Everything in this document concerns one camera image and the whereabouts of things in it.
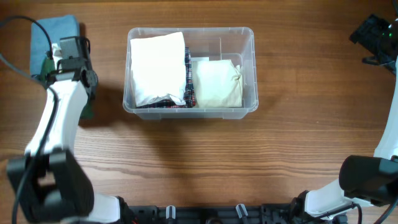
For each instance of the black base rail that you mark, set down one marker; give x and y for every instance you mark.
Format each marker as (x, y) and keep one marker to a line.
(238, 214)

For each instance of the white cloth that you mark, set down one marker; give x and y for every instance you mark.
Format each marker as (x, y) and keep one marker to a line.
(158, 69)

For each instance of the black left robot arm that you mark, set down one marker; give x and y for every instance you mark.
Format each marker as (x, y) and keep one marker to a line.
(50, 185)

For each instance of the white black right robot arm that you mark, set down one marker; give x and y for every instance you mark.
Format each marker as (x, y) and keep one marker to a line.
(363, 181)

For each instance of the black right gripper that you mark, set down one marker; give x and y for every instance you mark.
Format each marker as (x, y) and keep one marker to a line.
(367, 33)

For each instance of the dark green cloth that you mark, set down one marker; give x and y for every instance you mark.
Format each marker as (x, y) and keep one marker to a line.
(74, 69)

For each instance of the cream cloth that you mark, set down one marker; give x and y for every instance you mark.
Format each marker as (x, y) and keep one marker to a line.
(217, 84)

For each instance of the clear plastic storage bin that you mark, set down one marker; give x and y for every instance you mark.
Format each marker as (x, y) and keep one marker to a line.
(212, 43)

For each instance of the plaid cloth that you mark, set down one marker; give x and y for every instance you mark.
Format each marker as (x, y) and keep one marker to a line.
(189, 95)

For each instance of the blue cloth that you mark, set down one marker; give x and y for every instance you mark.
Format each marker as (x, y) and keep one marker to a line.
(56, 28)

